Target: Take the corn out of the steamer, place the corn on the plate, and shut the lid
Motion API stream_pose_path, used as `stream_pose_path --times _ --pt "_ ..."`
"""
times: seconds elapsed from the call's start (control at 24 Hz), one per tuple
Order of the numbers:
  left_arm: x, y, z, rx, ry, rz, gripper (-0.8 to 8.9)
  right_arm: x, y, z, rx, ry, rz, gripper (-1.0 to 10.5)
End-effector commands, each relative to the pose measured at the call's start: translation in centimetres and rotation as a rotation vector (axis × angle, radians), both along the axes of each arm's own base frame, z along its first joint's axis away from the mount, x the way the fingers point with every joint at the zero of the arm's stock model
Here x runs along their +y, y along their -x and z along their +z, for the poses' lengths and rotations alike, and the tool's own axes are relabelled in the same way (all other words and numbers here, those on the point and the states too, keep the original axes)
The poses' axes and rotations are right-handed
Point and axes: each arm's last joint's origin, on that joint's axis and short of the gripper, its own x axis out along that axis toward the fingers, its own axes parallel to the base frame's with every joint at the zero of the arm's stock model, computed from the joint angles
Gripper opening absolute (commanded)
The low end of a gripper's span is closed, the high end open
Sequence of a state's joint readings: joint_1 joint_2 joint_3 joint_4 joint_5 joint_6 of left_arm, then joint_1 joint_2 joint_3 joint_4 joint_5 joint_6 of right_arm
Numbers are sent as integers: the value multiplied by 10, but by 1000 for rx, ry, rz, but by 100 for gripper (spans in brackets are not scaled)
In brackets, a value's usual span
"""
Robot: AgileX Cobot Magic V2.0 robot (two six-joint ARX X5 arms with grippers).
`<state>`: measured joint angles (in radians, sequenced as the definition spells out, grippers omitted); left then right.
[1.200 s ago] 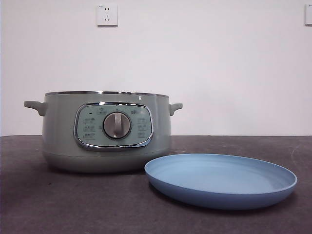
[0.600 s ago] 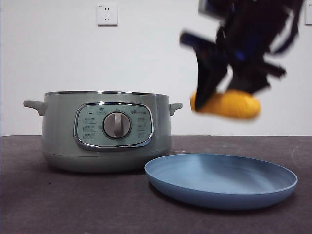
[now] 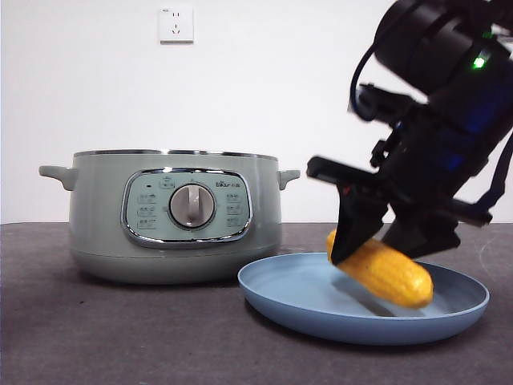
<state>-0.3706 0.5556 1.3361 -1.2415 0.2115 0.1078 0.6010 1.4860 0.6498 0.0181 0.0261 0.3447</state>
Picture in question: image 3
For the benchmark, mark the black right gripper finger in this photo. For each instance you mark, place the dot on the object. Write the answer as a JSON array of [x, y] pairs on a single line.
[[354, 224], [425, 238]]

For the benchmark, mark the white wall socket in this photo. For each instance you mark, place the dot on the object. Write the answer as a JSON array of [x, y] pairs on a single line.
[[176, 25]]

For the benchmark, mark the yellow corn cob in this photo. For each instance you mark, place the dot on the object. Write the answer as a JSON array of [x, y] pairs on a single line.
[[388, 272]]

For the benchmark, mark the pale green electric steamer pot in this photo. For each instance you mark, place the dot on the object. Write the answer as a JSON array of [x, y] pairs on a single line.
[[100, 224]]

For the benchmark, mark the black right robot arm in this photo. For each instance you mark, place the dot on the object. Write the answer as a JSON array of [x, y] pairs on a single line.
[[441, 160]]

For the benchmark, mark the blue round plate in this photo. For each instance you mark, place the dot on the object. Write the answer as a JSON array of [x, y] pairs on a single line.
[[288, 288]]

